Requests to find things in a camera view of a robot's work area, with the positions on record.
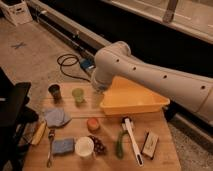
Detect green cucumber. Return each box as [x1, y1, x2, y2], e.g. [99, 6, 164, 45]
[115, 131, 127, 159]

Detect yellow plastic bin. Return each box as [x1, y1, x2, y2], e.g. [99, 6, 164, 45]
[100, 76, 170, 115]

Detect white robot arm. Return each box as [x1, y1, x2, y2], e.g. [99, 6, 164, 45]
[91, 41, 213, 126]

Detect white cardboard box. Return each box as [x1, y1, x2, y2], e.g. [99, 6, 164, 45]
[0, 0, 32, 26]

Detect blue sponge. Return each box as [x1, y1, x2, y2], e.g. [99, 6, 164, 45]
[52, 138, 74, 155]

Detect blue power device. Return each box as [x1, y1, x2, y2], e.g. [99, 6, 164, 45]
[80, 59, 95, 71]

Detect yellow banana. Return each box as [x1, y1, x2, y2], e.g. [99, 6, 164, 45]
[31, 121, 46, 145]

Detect metal fork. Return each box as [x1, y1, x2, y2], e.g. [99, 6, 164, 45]
[46, 129, 55, 168]

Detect white long-handled brush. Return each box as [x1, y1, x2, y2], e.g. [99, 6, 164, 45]
[122, 117, 144, 166]

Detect light blue towel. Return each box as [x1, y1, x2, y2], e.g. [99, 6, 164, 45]
[44, 108, 71, 128]

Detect white paper cup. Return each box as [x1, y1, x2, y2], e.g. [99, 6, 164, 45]
[75, 137, 94, 158]

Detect black chair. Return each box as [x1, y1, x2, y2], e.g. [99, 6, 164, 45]
[0, 67, 38, 171]

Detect green plastic cup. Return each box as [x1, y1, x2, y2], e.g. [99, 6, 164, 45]
[72, 88, 84, 103]

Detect dark grape bunch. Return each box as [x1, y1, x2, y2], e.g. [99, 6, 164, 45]
[89, 135, 107, 155]

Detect orange round toy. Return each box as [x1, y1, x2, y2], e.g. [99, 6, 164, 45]
[87, 118, 100, 131]

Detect black coiled cable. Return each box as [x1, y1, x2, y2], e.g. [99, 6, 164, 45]
[56, 53, 93, 83]

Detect black and white eraser block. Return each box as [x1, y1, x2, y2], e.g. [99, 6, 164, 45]
[141, 132, 159, 159]

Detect dark brown cup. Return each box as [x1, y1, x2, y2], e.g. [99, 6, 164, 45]
[48, 84, 61, 100]

